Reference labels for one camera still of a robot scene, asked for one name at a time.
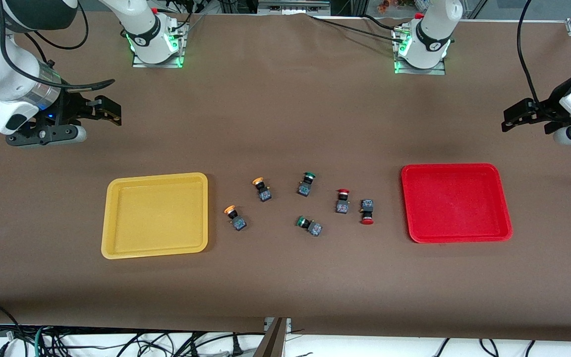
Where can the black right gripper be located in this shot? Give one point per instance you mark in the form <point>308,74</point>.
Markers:
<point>73,107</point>

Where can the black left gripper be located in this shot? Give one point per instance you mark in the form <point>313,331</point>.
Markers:
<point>549,110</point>

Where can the red pushbutton switch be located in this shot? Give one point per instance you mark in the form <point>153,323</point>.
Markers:
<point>367,206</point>
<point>342,206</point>

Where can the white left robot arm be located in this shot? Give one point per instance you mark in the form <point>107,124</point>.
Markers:
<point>434,29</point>

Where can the red plastic tray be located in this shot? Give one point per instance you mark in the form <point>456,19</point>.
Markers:
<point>456,203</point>

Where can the yellow plastic tray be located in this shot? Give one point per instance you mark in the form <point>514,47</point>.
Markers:
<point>154,218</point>

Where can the brown table cloth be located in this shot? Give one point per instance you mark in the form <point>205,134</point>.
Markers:
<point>285,124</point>

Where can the grey power strip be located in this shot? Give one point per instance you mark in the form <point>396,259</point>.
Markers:
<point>293,6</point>

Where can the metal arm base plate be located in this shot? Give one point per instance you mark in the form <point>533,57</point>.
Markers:
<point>422,71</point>
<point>139,62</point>

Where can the yellow pushbutton switch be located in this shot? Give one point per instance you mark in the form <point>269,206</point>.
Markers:
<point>238,223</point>
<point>264,193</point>

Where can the green pushbutton switch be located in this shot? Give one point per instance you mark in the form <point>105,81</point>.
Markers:
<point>305,188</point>
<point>314,228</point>

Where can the metal camera post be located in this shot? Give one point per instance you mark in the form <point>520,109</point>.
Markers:
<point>273,339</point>

